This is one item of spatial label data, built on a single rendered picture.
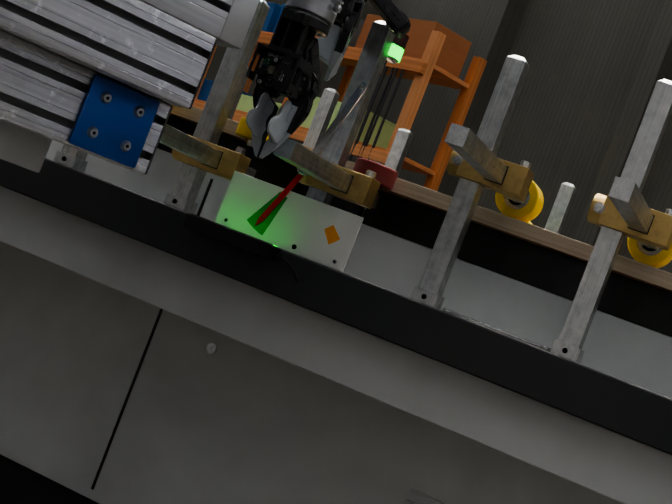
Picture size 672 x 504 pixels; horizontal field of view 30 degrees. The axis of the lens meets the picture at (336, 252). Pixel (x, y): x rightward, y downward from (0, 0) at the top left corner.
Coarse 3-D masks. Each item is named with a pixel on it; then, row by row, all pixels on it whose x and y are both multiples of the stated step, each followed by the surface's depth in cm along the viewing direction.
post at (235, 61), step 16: (256, 16) 227; (256, 32) 229; (224, 64) 228; (240, 64) 227; (224, 80) 227; (240, 80) 229; (208, 96) 228; (224, 96) 227; (208, 112) 227; (224, 112) 228; (208, 128) 227; (192, 176) 227; (176, 192) 227; (192, 192) 228
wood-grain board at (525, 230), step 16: (176, 112) 249; (192, 112) 248; (224, 128) 245; (400, 192) 231; (416, 192) 230; (432, 192) 229; (480, 208) 226; (480, 224) 229; (496, 224) 225; (512, 224) 224; (528, 224) 223; (528, 240) 224; (544, 240) 221; (560, 240) 220; (576, 240) 220; (576, 256) 219; (624, 272) 216; (640, 272) 215; (656, 272) 214
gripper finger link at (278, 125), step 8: (288, 104) 181; (280, 112) 181; (288, 112) 182; (272, 120) 179; (280, 120) 181; (288, 120) 182; (272, 128) 180; (280, 128) 182; (272, 136) 181; (280, 136) 182; (288, 136) 183; (264, 144) 183; (272, 144) 183; (280, 144) 183; (264, 152) 183
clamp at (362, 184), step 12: (300, 180) 220; (312, 180) 218; (360, 180) 215; (372, 180) 215; (336, 192) 216; (348, 192) 216; (360, 192) 215; (372, 192) 217; (360, 204) 216; (372, 204) 219
